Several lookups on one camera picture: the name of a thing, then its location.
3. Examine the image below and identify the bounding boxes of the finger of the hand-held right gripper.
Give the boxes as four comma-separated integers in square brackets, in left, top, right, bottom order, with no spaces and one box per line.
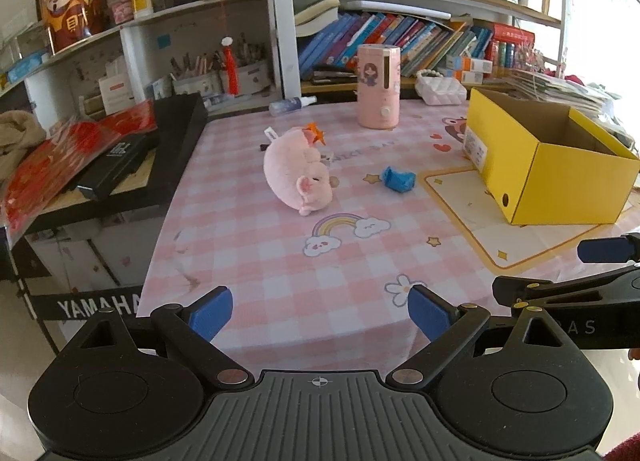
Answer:
[492,263,640,314]
[576,232,640,264]

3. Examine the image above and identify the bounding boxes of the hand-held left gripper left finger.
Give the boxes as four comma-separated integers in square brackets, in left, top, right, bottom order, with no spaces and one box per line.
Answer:
[75,285,256,389]

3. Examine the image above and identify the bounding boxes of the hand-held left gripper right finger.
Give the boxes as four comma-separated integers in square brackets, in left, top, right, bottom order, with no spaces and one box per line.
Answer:
[386,285,576,389]

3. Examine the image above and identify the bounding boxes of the yellow cardboard box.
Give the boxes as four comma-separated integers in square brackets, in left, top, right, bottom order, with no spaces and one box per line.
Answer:
[462,88,640,226]

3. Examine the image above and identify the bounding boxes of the pink plush pig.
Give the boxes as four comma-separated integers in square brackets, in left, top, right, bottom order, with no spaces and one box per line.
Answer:
[262,124,337,217]

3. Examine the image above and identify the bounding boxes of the person's right forearm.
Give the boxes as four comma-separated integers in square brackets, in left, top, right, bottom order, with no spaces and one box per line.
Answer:
[605,433,640,461]

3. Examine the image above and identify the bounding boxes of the pink checkered tablecloth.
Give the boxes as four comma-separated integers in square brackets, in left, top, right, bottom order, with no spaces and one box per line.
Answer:
[135,100,640,372]

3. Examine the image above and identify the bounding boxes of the stack of papers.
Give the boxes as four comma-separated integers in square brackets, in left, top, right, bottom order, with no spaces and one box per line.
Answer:
[505,68,623,122]

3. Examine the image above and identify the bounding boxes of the black slim box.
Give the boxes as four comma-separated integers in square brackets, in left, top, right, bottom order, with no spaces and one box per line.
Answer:
[76,134,161,202]

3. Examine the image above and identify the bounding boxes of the black digital piano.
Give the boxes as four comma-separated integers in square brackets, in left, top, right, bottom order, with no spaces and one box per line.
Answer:
[0,94,208,337]

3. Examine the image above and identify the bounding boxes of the red envelope pack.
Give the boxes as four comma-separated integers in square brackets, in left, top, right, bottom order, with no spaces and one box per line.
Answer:
[97,100,158,139]

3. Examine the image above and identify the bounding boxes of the red wrapped packet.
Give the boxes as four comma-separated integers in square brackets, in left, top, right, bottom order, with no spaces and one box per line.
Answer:
[0,118,108,237]

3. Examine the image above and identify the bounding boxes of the pink humidifier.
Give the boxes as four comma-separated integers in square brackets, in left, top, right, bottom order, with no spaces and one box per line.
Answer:
[356,44,402,130]

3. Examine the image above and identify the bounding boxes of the clear spray bottle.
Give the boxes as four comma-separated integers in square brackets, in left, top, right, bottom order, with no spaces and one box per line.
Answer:
[269,95,318,117]

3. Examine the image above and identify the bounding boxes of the red boxed book set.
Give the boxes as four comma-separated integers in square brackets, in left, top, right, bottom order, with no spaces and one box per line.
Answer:
[492,24,536,69]

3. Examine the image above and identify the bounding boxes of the white rectangular pen holder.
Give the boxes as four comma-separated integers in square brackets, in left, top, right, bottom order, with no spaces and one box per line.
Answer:
[172,72,223,98]

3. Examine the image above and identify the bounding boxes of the long orange white box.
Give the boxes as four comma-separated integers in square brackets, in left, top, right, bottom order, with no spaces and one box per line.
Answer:
[446,55,493,73]

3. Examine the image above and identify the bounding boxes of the white box red label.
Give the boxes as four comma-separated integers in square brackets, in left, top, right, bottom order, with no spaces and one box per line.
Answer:
[97,74,137,114]

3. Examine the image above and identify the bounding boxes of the red tassel ornament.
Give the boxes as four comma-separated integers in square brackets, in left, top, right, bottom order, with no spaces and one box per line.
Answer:
[220,36,242,96]

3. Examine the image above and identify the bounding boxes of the bunch of pens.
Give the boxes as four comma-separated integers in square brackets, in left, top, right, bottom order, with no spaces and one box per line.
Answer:
[170,34,268,76]

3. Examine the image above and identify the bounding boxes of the beige towel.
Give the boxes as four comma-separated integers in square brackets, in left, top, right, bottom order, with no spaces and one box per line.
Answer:
[0,110,47,182]

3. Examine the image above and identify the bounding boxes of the row of leaning blue books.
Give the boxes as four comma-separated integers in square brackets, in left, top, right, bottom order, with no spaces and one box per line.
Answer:
[299,11,493,79]

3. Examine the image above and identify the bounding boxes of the white bookshelf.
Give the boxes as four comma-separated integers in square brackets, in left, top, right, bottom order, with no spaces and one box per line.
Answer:
[0,0,576,117]

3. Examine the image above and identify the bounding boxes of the blue tissue packet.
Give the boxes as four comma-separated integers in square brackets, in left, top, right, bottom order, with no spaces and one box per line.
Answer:
[7,52,48,84]

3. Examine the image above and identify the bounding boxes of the thick cream-paged book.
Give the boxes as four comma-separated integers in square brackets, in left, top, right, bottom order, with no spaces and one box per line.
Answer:
[294,0,342,38]

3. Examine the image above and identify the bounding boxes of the fortune god paper decoration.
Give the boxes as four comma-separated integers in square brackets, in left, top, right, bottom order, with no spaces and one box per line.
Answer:
[39,0,107,54]

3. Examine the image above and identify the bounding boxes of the white quilted pearl-handle purse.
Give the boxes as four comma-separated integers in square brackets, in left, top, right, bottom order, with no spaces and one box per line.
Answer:
[416,70,468,106]

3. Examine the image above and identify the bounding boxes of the pink wall poster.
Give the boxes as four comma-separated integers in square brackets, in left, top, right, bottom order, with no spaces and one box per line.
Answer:
[570,0,616,87]

